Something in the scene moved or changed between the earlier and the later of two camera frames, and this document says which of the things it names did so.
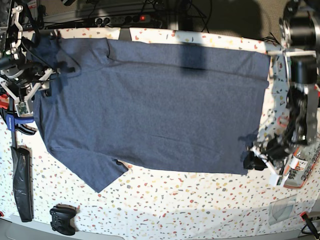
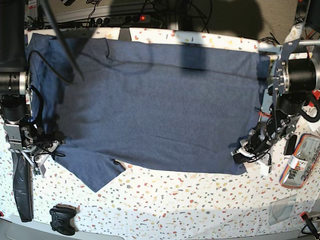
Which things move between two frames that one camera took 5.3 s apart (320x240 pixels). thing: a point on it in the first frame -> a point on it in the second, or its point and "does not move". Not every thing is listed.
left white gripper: (22, 106) -> (37, 157)
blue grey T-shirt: (150, 106) does not move
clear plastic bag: (281, 210) does not move
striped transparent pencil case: (300, 165) does not move
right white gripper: (250, 162) -> (262, 158)
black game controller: (61, 215) does not move
